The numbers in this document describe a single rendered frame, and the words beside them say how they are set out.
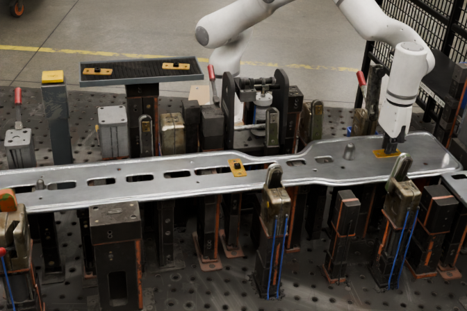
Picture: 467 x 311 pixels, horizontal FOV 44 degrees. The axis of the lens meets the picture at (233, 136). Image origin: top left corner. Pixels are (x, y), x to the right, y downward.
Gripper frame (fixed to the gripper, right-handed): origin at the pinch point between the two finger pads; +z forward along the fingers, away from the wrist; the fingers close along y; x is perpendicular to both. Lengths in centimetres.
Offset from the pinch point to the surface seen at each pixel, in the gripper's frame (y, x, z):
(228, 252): 3, -48, 33
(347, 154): 1.2, -13.7, 1.2
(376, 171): 8.3, -7.6, 3.1
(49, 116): -30, -98, -1
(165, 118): -17, -65, -5
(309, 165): 2.3, -25.7, 3.1
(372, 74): -14.9, -1.8, -16.0
